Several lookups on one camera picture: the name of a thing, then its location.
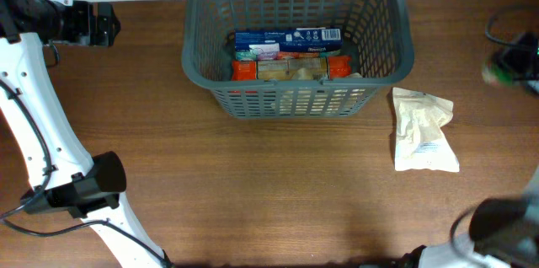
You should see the green lid spice jar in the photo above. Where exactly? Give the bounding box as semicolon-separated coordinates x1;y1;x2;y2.
482;55;515;87

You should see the beige food pouch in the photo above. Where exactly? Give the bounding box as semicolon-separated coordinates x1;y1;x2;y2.
392;87;460;173

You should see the grey plastic basket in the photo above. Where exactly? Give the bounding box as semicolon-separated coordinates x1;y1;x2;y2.
182;0;414;119

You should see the orange spaghetti package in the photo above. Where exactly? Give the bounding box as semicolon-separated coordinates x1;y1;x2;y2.
232;56;352;81

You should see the blue tea box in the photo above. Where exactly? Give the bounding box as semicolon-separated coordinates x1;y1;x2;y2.
234;27;344;61

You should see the beige powder bag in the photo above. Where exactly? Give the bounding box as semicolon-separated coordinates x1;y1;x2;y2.
262;87;372;117

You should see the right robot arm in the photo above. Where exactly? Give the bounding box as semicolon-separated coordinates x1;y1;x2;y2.
394;31;538;267

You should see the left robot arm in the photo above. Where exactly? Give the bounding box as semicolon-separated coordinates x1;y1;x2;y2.
1;0;171;267

